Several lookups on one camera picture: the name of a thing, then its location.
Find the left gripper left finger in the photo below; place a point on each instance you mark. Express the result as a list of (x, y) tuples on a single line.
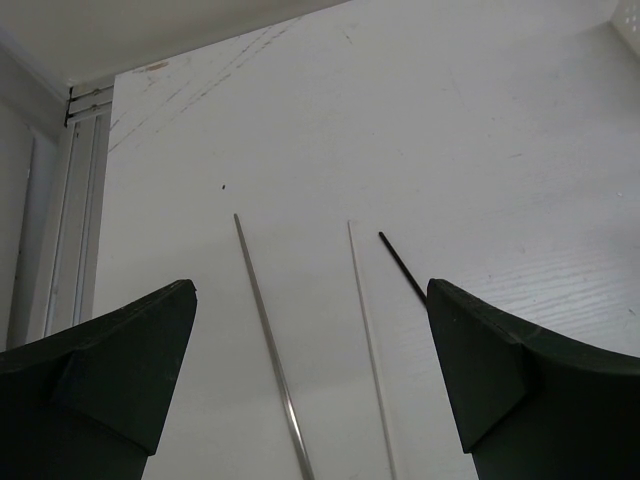
[(91, 401)]

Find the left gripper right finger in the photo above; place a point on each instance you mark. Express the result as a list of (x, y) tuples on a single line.
[(529, 403)]

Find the white plastic chopstick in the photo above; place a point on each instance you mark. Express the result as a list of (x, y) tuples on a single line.
[(373, 357)]

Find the black chopstick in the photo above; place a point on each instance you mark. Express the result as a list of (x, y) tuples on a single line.
[(415, 286)]

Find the silver metal chopstick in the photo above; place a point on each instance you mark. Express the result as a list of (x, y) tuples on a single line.
[(294, 428)]

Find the white rectangular bin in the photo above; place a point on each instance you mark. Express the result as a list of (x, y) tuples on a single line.
[(625, 20)]

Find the aluminium frame rail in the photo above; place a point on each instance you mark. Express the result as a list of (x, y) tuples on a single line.
[(66, 280)]

